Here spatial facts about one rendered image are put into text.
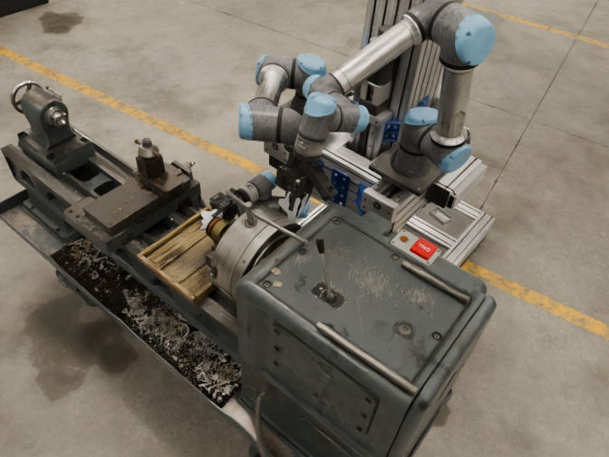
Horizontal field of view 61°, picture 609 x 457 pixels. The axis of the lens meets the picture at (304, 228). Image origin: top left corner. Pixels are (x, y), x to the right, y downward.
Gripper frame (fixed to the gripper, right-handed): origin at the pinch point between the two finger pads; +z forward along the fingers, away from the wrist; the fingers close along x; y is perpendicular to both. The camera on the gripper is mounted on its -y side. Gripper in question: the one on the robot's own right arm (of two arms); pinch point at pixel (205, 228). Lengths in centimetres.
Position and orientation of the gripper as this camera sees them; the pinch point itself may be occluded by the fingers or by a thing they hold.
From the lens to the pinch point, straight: 176.2
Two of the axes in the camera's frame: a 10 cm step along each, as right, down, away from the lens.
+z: -6.4, 5.2, -5.6
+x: 0.6, -7.0, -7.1
